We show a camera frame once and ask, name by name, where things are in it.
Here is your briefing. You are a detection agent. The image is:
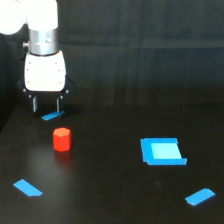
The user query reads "blue tape strip near left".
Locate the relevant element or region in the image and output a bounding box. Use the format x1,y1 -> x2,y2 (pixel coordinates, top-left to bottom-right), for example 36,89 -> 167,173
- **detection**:
13,179 -> 42,197

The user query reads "blue tape strip far left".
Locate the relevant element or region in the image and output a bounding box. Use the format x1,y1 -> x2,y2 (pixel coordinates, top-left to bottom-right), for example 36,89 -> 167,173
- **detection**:
41,111 -> 65,121

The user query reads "blue tape strip near right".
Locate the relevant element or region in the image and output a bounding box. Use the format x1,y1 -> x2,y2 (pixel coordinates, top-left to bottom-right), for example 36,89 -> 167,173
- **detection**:
185,188 -> 215,206

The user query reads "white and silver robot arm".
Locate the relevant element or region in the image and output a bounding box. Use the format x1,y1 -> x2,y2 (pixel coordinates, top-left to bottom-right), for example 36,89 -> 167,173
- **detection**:
0,0 -> 75,114

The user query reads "blue tape strip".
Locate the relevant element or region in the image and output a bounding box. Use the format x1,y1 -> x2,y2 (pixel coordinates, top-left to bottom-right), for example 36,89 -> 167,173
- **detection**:
185,188 -> 215,206
41,111 -> 65,121
13,179 -> 42,197

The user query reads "red hexagonal block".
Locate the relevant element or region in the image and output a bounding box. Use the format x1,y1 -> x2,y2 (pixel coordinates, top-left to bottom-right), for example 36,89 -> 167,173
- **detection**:
53,127 -> 71,152

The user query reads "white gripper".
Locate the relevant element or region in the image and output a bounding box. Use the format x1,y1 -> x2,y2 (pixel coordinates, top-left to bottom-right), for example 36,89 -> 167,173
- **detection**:
17,51 -> 75,117

